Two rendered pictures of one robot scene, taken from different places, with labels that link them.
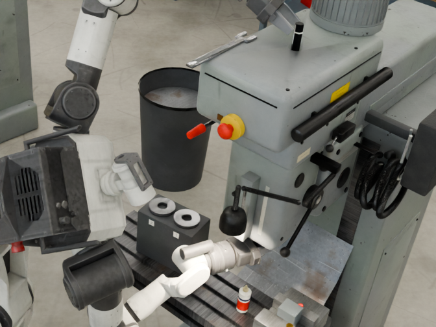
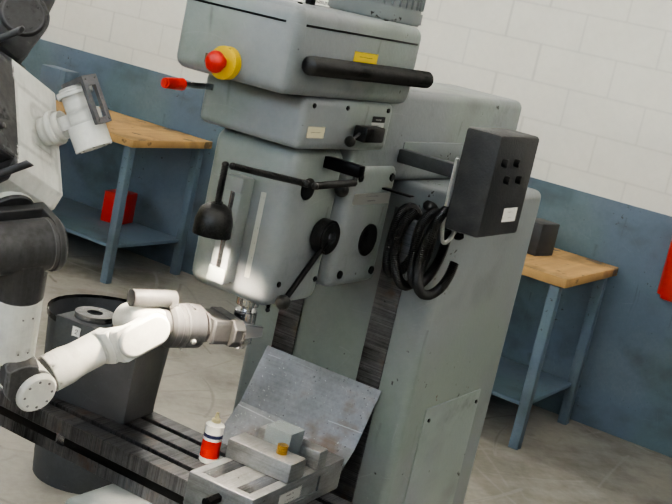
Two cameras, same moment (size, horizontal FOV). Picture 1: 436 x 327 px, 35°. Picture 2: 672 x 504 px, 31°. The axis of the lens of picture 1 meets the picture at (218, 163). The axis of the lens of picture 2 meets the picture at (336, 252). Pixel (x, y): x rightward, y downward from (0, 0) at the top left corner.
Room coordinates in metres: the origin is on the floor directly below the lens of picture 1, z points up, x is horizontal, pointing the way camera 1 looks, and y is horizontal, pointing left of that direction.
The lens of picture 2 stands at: (-0.83, -0.10, 1.92)
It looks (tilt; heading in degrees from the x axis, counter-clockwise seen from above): 12 degrees down; 355
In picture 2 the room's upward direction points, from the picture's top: 12 degrees clockwise
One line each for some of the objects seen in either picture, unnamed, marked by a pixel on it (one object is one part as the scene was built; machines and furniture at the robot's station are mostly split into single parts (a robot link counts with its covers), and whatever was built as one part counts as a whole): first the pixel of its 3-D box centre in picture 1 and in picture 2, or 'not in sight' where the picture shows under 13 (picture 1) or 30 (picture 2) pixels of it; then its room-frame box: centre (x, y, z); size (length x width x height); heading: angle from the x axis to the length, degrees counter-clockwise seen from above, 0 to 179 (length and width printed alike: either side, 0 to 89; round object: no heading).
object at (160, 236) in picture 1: (172, 233); (105, 361); (1.79, 0.13, 1.03); 0.22 x 0.12 x 0.20; 63
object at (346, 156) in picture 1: (307, 155); (318, 211); (1.72, -0.26, 1.47); 0.24 x 0.19 x 0.26; 56
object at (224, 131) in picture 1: (226, 130); (217, 61); (1.35, -0.01, 1.76); 0.04 x 0.03 x 0.04; 56
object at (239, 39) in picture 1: (221, 49); not in sight; (1.49, 0.03, 1.89); 0.24 x 0.04 x 0.01; 147
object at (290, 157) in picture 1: (290, 113); (299, 112); (1.59, -0.18, 1.68); 0.34 x 0.24 x 0.10; 146
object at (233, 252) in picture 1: (232, 253); (203, 327); (1.51, -0.08, 1.23); 0.13 x 0.12 x 0.10; 34
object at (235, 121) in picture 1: (232, 126); (225, 62); (1.37, -0.02, 1.76); 0.06 x 0.02 x 0.06; 56
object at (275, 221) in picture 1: (271, 181); (267, 214); (1.56, -0.16, 1.47); 0.21 x 0.19 x 0.32; 56
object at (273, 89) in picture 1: (293, 74); (305, 45); (1.57, -0.16, 1.81); 0.47 x 0.26 x 0.16; 146
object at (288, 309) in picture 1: (289, 314); (282, 441); (1.47, -0.28, 1.04); 0.06 x 0.05 x 0.06; 58
